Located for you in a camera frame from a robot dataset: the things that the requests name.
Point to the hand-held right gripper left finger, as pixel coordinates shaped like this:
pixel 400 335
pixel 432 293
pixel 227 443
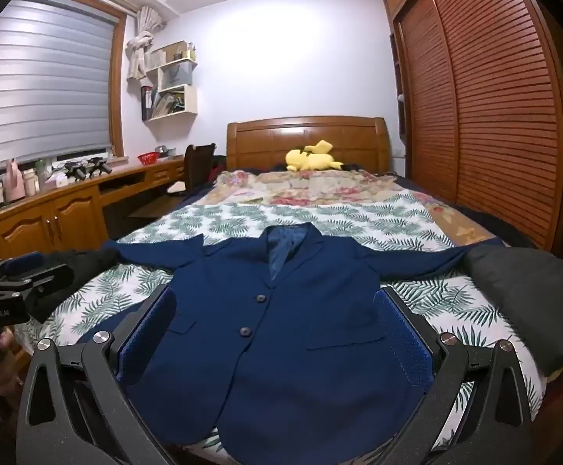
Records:
pixel 150 329

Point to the grey window blind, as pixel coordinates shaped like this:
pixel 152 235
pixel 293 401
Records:
pixel 44 82

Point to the yellow plush toy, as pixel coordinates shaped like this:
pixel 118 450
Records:
pixel 310 160

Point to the dark red bag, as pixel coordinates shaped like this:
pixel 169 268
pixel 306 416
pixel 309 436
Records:
pixel 217 169

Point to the white jar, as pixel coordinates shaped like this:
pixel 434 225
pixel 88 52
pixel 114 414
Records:
pixel 31 184

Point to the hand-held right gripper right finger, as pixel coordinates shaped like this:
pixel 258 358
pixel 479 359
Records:
pixel 405 344

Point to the wooden bed headboard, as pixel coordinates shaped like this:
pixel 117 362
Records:
pixel 271 140

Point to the leaf print bed sheet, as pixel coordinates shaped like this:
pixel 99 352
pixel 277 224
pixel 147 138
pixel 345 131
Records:
pixel 383 223

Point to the pink tissue box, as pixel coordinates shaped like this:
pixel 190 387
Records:
pixel 58 181

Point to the person's left hand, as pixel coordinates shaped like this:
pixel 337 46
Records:
pixel 6 344

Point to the wooden louvered wardrobe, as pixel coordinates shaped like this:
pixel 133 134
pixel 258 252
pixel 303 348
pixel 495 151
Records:
pixel 494 106

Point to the dark wooden chair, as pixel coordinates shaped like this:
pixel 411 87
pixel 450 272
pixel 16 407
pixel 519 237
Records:
pixel 199 164

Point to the wooden desk cabinet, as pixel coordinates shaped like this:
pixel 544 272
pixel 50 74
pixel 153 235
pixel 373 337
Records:
pixel 78 213

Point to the navy blue suit jacket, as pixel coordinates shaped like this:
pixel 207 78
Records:
pixel 262 348

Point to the metal pot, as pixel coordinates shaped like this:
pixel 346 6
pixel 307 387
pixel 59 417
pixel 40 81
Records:
pixel 166 151

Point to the white wall shelf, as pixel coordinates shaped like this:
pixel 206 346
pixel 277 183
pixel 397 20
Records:
pixel 191 101

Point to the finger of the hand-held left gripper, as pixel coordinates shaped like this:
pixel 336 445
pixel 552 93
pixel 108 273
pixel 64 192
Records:
pixel 22 262
pixel 39 281

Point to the tied beige curtain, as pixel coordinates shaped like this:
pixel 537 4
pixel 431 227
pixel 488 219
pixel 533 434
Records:
pixel 138 48

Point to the floral quilt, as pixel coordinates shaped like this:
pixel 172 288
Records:
pixel 310 189

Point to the black folded clothes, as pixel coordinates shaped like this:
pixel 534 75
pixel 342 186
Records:
pixel 82 264

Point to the pale green bottle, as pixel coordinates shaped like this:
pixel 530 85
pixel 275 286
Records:
pixel 42 172

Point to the pink bottle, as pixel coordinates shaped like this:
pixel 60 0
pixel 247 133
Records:
pixel 15 184

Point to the dark grey folded clothes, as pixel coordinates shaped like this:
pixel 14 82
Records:
pixel 528 295

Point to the wooden window frame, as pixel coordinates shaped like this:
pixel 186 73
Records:
pixel 120 82

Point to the red bowl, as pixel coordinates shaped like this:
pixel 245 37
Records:
pixel 148 158

